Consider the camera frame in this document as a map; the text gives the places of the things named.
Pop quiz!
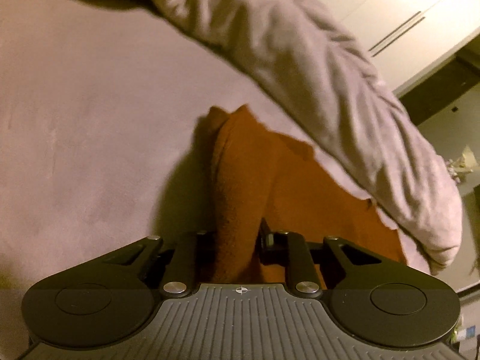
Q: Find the rust orange knit sweater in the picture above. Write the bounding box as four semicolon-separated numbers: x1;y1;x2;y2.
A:
199;106;406;284

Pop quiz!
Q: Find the white wardrobe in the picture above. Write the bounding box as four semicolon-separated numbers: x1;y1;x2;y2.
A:
320;0;479;94

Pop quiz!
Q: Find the pink bed sheet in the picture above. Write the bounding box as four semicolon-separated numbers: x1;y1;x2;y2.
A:
0;0;432;360

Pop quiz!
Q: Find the dark door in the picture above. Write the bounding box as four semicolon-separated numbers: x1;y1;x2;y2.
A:
400;57;479;126

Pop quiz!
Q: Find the grey fleece blanket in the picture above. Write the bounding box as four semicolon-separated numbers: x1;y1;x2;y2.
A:
152;0;462;274

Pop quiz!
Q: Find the crumpled white bag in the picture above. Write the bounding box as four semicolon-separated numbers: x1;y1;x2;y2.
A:
445;145;479;185

